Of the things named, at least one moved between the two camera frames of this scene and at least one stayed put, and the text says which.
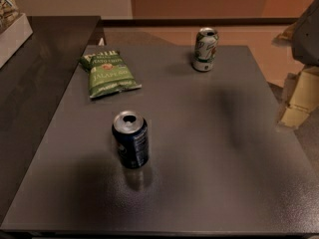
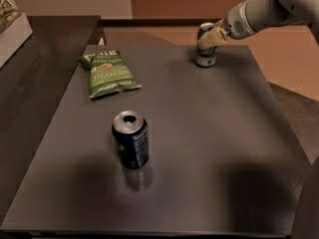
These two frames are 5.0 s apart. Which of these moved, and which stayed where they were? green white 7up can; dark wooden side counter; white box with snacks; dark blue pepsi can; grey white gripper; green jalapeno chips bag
Moved: green white 7up can; grey white gripper
Stayed: white box with snacks; green jalapeno chips bag; dark blue pepsi can; dark wooden side counter
